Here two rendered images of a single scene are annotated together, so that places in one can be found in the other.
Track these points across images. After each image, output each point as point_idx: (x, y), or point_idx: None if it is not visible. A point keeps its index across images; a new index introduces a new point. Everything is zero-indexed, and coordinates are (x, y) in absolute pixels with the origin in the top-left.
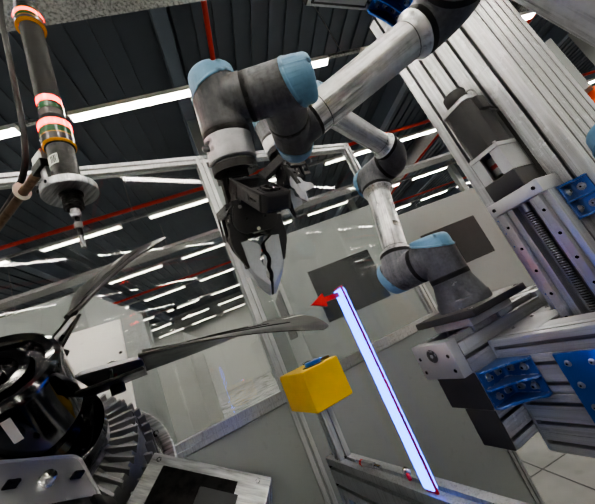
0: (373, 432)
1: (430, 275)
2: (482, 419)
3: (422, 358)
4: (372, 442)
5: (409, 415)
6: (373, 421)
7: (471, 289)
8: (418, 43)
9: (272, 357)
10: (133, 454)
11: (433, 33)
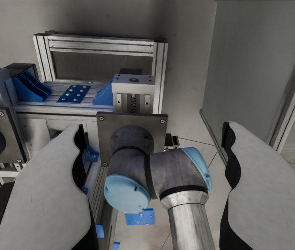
0: (254, 64)
1: (132, 153)
2: (132, 73)
3: (146, 81)
4: (253, 58)
5: (242, 101)
6: (257, 71)
7: (110, 144)
8: None
9: None
10: None
11: None
